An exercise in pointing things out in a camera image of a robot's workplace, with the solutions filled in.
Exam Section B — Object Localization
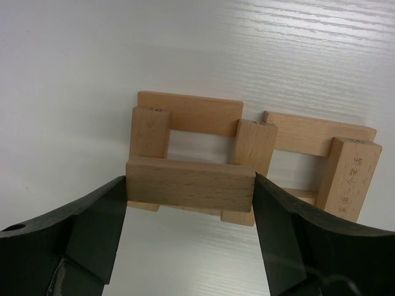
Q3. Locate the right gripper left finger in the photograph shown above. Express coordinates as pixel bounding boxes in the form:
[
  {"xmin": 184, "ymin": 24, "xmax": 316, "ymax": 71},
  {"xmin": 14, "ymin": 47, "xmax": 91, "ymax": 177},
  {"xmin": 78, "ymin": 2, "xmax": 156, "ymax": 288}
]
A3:
[{"xmin": 1, "ymin": 176, "xmax": 127, "ymax": 295}]

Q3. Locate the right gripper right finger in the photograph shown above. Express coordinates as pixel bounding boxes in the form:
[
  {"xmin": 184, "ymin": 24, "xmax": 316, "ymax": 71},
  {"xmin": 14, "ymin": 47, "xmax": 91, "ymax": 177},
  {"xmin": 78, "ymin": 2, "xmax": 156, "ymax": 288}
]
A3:
[{"xmin": 252, "ymin": 174, "xmax": 394, "ymax": 295}]

